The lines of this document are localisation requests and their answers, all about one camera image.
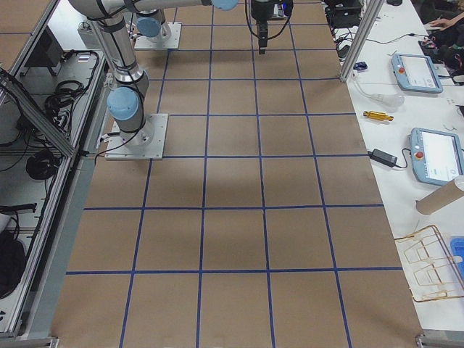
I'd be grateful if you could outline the gold wire rack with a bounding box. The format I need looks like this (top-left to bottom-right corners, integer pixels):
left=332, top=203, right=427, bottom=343
left=394, top=225, right=463, bottom=303

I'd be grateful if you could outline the cardboard tube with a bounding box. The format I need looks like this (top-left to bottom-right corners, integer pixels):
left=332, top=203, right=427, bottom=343
left=415, top=175, right=463, bottom=215

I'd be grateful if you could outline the white light bulb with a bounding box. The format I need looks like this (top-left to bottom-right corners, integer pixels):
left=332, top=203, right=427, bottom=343
left=351, top=71, right=405, bottom=111

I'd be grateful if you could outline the far teach pendant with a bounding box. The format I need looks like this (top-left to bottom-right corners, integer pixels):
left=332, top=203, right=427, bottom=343
left=391, top=54, right=443, bottom=94

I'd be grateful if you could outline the black power adapter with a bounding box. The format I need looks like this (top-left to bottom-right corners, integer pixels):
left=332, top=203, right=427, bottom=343
left=368, top=149, right=397, bottom=167

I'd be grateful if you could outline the near teach pendant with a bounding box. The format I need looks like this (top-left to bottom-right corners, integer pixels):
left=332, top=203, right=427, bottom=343
left=409, top=128, right=463, bottom=186

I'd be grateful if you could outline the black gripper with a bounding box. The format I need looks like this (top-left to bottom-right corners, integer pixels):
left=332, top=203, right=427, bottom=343
left=251, top=0, right=294, bottom=54

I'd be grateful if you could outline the blue plastic box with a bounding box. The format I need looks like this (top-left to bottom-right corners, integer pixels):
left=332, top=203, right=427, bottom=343
left=450, top=236, right=464, bottom=278

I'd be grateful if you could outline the teach pendant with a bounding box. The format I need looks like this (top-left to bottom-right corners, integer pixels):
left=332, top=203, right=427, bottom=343
left=391, top=54, right=443, bottom=94
left=409, top=128, right=463, bottom=186

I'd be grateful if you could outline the brass cylindrical fitting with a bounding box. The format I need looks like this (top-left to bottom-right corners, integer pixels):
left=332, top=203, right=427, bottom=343
left=363, top=111, right=394, bottom=122

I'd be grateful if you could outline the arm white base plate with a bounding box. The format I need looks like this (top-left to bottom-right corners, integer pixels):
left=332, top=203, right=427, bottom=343
left=104, top=113, right=168, bottom=160
left=135, top=18, right=182, bottom=51

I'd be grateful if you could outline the aluminium frame post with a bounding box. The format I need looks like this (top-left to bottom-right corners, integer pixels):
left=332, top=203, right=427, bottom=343
left=339, top=0, right=384, bottom=83

